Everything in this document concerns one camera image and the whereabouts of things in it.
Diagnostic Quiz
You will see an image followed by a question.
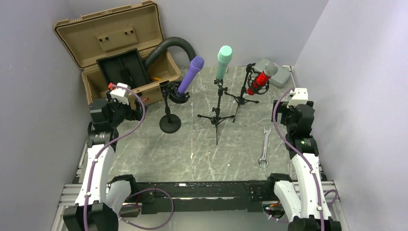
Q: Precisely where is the red microphone silver grille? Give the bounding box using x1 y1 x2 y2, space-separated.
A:
247 62 279 95

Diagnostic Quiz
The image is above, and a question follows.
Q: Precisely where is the tan plastic tool case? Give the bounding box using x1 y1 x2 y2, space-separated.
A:
54 0 164 103

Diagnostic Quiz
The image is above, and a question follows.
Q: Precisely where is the black tripod shock-mount stand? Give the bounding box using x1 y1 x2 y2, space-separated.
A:
224 63 261 123

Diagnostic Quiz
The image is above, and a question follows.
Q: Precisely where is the black round-base mic stand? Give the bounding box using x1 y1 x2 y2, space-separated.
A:
159 81 190 134

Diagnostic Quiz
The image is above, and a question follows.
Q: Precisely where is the purple microphone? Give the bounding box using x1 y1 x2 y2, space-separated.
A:
177 56 205 94

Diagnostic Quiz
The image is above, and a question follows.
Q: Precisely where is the mint green microphone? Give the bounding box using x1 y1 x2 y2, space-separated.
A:
216 45 232 81

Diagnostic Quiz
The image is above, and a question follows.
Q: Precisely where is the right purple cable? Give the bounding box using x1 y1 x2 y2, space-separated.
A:
263 88 339 231

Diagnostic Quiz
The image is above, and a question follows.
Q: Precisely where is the black tray in case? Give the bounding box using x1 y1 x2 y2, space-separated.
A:
97 49 150 89

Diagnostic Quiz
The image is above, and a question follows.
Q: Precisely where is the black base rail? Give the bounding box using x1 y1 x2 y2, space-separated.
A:
124 180 278 215

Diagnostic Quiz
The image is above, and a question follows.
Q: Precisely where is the black corrugated hose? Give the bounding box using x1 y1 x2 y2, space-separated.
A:
143 37 197 71

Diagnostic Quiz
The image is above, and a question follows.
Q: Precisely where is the aluminium extrusion frame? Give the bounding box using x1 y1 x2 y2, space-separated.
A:
51 144 88 231

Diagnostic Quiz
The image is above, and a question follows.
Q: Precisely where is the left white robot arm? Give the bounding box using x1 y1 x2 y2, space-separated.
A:
63 96 145 231

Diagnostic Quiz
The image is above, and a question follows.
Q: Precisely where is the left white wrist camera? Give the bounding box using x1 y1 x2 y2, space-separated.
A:
108 83 130 105

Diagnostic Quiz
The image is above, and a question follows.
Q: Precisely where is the grey rectangular block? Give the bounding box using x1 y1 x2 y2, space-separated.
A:
254 58 291 88

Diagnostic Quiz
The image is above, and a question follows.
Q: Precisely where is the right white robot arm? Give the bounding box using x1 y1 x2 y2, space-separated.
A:
265 100 342 231

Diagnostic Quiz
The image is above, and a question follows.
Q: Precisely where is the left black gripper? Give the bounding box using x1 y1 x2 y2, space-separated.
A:
106 91 147 128

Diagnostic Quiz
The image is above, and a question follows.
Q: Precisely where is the black tripod mic stand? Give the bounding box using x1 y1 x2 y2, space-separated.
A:
197 79 235 145

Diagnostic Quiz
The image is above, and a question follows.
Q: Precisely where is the silver open-end wrench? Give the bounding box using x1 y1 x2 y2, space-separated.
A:
258 127 271 167

